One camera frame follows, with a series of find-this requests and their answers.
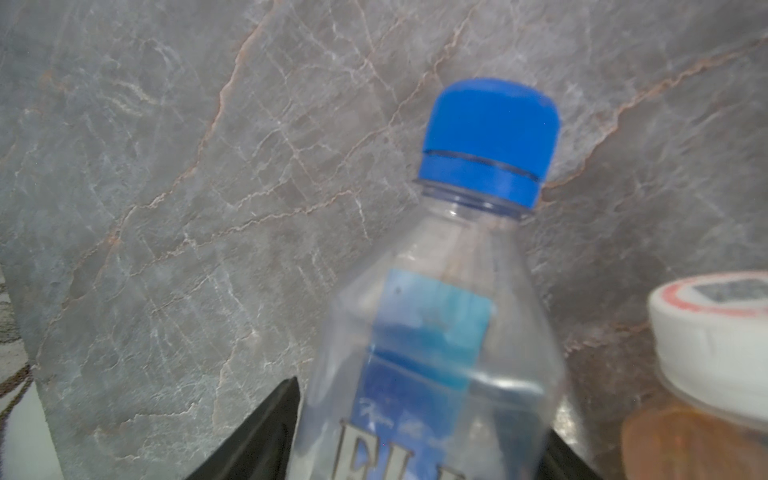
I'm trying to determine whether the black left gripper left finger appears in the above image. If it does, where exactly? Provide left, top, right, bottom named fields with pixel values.
left=188, top=377, right=300, bottom=480

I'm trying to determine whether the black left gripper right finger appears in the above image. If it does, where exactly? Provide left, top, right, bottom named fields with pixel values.
left=534, top=430, right=601, bottom=480

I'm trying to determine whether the Fiji water bottle blue cap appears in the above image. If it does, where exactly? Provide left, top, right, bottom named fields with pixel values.
left=287, top=78, right=566, bottom=479

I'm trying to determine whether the orange tea bottle white cap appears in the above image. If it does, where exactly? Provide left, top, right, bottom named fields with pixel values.
left=620, top=271, right=768, bottom=480

